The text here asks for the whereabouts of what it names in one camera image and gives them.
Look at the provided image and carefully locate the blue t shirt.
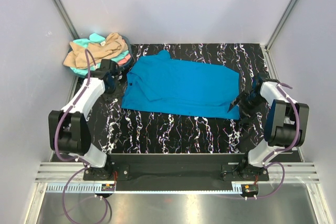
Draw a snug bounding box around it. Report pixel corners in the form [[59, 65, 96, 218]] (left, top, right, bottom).
[[121, 50, 240, 120]]

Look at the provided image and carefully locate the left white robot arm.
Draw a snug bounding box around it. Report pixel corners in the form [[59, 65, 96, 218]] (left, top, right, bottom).
[[48, 60, 120, 176]]

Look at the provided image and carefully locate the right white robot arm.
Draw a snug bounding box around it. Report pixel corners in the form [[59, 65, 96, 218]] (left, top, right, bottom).
[[229, 73, 309, 179]]

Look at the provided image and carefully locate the coral pink t shirt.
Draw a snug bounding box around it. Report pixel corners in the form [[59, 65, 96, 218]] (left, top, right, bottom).
[[118, 54, 132, 67]]

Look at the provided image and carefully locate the beige t shirt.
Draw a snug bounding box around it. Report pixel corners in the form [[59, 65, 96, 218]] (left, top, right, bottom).
[[63, 33, 128, 69]]

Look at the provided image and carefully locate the dark grey laundry basket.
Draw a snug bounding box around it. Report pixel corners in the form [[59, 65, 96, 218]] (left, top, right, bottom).
[[68, 34, 133, 77]]

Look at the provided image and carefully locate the mint green t shirt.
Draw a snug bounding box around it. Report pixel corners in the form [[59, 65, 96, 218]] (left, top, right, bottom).
[[69, 33, 131, 77]]

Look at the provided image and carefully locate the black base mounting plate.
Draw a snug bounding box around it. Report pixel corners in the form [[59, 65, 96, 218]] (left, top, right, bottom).
[[83, 154, 269, 182]]

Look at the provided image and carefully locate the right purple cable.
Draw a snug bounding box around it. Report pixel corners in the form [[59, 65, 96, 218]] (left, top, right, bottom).
[[259, 82, 301, 200]]

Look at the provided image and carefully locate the purple cable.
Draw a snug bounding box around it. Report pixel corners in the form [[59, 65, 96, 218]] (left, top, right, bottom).
[[259, 82, 301, 200], [54, 49, 112, 222]]

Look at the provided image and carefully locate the right slotted cable duct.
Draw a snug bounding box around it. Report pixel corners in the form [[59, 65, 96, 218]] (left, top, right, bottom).
[[232, 182, 259, 194]]

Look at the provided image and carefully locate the slotted cable duct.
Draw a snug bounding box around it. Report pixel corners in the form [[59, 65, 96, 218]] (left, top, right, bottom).
[[46, 183, 116, 194], [232, 182, 259, 194]]

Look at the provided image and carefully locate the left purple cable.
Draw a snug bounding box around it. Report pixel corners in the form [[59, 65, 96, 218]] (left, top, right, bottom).
[[54, 49, 112, 222]]

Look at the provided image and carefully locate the left aluminium corner post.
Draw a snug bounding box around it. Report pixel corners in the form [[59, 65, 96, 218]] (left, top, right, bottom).
[[52, 0, 79, 39]]

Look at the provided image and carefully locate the aluminium corner post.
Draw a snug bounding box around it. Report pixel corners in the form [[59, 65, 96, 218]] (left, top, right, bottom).
[[52, 0, 79, 39], [265, 0, 299, 52]]

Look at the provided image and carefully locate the aluminium front frame rail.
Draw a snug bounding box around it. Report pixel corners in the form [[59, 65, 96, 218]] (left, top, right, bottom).
[[36, 162, 319, 183]]

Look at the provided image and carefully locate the left slotted cable duct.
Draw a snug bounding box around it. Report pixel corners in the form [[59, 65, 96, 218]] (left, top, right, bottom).
[[46, 183, 116, 194]]

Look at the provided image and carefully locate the right aluminium corner post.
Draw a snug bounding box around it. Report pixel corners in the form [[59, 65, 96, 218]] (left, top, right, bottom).
[[265, 0, 299, 52]]

